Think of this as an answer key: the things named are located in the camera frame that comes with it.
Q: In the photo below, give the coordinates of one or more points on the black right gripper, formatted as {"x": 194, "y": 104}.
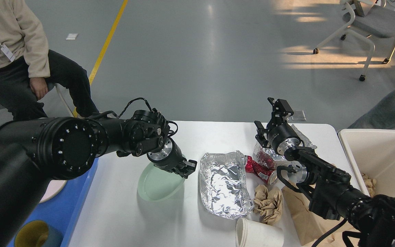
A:
{"x": 280, "y": 135}

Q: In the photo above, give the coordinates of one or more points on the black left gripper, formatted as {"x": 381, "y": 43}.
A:
{"x": 170, "y": 159}

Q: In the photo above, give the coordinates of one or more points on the green plate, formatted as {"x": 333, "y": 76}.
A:
{"x": 156, "y": 185}

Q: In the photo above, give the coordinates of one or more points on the dark teal mug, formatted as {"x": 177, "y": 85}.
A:
{"x": 38, "y": 233}

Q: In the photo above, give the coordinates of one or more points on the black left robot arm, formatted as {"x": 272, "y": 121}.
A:
{"x": 35, "y": 152}

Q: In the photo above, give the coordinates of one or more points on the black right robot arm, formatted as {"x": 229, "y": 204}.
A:
{"x": 328, "y": 188}

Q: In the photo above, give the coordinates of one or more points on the aluminium foil tray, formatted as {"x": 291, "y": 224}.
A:
{"x": 223, "y": 186}

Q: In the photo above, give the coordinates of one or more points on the crushed red can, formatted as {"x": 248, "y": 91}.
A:
{"x": 266, "y": 174}

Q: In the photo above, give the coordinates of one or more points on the crumpled brown paper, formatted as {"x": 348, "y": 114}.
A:
{"x": 268, "y": 203}

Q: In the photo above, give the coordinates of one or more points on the white paper cup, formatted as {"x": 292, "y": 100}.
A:
{"x": 255, "y": 234}

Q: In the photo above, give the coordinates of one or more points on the brown paper bag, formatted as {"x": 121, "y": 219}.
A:
{"x": 310, "y": 226}

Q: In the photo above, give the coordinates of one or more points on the crumpled paper in bin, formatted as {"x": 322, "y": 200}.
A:
{"x": 370, "y": 184}

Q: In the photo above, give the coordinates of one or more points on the white plastic bin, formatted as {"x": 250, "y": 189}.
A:
{"x": 371, "y": 152}

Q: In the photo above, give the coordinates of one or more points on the pink plate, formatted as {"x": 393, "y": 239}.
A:
{"x": 53, "y": 189}

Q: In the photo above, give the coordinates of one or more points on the blue plastic tray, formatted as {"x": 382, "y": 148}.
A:
{"x": 63, "y": 210}

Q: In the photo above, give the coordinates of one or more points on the grey office chair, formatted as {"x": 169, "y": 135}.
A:
{"x": 364, "y": 19}

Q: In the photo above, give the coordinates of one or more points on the person in beige sweater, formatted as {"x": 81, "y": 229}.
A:
{"x": 27, "y": 66}

